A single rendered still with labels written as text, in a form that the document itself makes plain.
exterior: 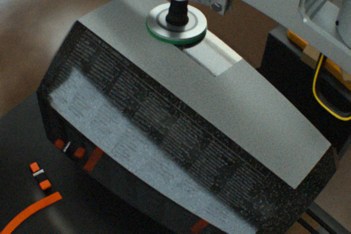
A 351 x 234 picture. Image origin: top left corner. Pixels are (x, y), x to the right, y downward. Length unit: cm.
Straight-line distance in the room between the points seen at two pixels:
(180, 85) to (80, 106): 38
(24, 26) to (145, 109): 182
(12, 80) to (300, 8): 200
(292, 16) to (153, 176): 69
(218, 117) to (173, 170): 21
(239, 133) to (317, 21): 46
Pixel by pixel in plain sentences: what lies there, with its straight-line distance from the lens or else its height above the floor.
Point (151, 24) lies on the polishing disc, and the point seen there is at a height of 88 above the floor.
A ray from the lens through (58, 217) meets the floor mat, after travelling 210.
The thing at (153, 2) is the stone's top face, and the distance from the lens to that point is 174.
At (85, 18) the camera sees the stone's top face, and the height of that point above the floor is 85.
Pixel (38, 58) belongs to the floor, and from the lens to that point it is 279.
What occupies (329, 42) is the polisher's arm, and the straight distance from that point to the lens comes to 114.
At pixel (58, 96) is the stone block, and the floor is 65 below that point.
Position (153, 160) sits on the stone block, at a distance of 143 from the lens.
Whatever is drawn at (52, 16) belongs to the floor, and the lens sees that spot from 310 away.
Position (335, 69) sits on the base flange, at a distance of 182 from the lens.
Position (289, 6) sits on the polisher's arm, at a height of 128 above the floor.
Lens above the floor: 192
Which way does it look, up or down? 51 degrees down
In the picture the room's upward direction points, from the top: 8 degrees clockwise
